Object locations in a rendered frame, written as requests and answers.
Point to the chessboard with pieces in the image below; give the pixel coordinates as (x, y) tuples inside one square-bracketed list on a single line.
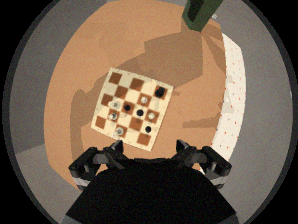
[(128, 89)]

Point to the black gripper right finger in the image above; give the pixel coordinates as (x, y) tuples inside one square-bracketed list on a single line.
[(216, 167)]

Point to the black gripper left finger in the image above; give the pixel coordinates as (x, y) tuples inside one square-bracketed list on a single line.
[(85, 167)]

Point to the black chess piece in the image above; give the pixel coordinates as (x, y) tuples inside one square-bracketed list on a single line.
[(158, 91)]

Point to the white chess piece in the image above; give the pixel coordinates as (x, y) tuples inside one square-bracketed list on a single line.
[(116, 104), (119, 131)]

